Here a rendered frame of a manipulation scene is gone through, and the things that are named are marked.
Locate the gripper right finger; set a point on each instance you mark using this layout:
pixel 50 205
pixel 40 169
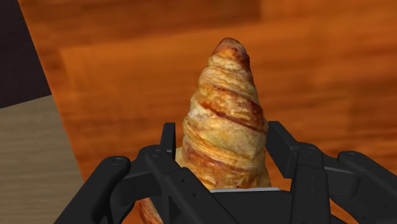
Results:
pixel 313 173

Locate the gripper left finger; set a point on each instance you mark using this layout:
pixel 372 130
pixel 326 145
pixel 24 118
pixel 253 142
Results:
pixel 161 173

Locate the golden brown croissant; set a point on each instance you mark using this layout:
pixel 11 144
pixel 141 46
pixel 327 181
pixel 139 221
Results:
pixel 228 124

